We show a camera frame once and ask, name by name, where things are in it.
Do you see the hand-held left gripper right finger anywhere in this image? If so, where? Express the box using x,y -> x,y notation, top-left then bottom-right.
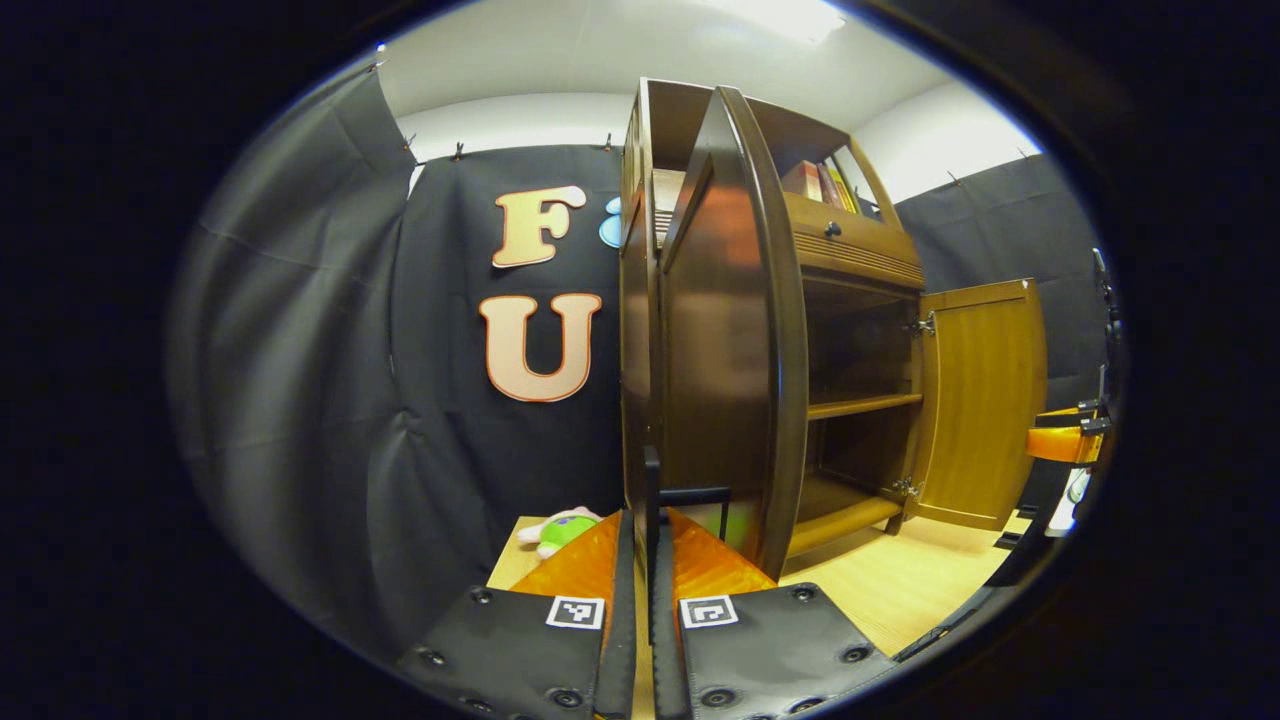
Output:
650,508 -> 898,720

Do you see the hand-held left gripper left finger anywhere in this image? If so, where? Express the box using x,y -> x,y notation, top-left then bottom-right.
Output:
395,508 -> 638,720

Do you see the wooden cabinet door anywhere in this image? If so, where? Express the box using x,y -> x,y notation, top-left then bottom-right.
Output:
655,85 -> 809,581
903,278 -> 1049,531

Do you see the black door handle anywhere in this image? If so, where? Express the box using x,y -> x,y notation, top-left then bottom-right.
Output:
643,445 -> 733,541

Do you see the wooden cabinet shelf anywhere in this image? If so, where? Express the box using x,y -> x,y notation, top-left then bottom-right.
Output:
805,393 -> 924,421

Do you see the wooden shoe cabinet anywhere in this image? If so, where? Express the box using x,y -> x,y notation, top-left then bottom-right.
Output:
618,78 -> 926,561

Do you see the wooden cabinet drawer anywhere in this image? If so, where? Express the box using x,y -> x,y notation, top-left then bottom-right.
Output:
785,192 -> 926,291

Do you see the green plush toy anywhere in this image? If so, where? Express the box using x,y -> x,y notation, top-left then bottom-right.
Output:
515,506 -> 604,559

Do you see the black backdrop cloth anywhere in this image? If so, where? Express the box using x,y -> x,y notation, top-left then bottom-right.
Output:
165,65 -> 1116,651

